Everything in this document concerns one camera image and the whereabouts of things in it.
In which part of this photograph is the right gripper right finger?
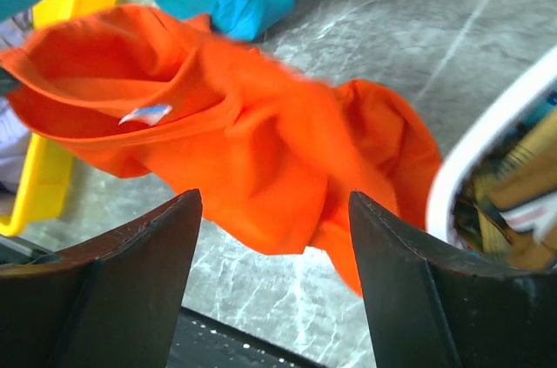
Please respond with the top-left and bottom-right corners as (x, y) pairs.
(349, 192), (556, 367)

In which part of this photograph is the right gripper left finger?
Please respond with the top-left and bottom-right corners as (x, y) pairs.
(1, 190), (202, 367)

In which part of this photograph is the orange t shirt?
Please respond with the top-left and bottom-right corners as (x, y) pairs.
(1, 5), (441, 292)

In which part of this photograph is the purple t shirt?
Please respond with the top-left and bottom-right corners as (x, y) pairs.
(1, 9), (33, 193)

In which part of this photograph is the black base beam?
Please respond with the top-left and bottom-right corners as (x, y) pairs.
(166, 307), (322, 368)

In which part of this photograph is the yellow plastic tray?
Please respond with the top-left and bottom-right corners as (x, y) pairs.
(0, 0), (130, 238)

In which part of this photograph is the white plastic basket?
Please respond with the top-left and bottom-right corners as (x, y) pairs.
(426, 48), (556, 249)

